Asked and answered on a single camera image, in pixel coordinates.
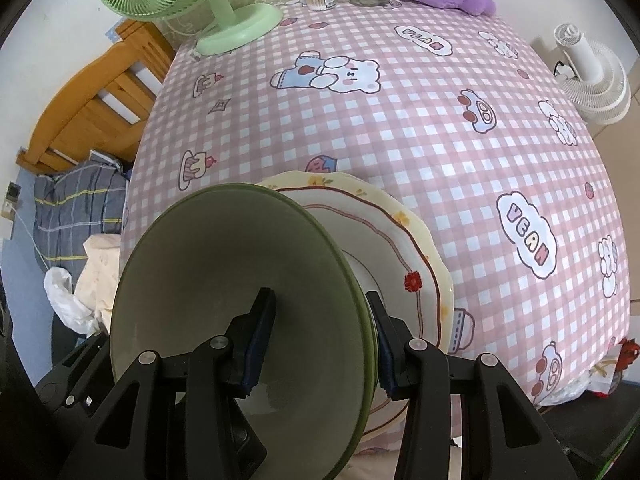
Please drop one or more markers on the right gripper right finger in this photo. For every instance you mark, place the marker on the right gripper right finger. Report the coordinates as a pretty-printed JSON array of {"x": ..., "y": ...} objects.
[{"x": 503, "y": 435}]

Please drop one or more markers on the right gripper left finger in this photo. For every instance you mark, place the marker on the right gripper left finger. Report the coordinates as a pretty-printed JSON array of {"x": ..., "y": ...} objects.
[{"x": 179, "y": 417}]

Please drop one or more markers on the ceramic floral bowl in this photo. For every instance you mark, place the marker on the ceramic floral bowl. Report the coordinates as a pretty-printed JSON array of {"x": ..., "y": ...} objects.
[{"x": 203, "y": 262}]

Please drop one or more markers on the large yellow floral plate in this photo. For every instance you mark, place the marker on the large yellow floral plate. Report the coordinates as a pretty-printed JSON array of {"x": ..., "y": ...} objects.
[{"x": 389, "y": 248}]

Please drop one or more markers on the white red-rimmed plate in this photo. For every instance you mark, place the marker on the white red-rimmed plate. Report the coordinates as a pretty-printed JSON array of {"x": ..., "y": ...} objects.
[{"x": 317, "y": 372}]

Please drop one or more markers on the white plastic bag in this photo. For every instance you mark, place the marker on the white plastic bag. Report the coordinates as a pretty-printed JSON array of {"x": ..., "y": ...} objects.
[{"x": 75, "y": 315}]

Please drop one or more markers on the red packaging bag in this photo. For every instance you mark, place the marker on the red packaging bag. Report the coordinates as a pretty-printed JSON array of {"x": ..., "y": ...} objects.
[{"x": 606, "y": 375}]

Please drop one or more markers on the peach cloth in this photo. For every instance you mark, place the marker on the peach cloth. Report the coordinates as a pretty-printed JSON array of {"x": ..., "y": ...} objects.
[{"x": 97, "y": 284}]

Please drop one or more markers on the grey plaid pillow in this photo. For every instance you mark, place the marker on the grey plaid pillow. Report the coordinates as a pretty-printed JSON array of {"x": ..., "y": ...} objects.
[{"x": 75, "y": 204}]

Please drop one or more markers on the pink checkered tablecloth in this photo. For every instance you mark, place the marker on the pink checkered tablecloth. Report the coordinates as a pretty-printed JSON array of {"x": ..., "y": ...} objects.
[{"x": 455, "y": 117}]

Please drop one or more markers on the wooden bed headboard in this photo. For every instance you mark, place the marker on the wooden bed headboard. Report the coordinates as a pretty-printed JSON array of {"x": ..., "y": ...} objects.
[{"x": 103, "y": 107}]

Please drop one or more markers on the white floor fan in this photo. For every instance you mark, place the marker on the white floor fan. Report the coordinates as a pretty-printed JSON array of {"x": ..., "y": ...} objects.
[{"x": 591, "y": 76}]

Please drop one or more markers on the wall power socket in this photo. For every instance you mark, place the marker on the wall power socket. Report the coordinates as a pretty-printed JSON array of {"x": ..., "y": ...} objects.
[{"x": 11, "y": 201}]

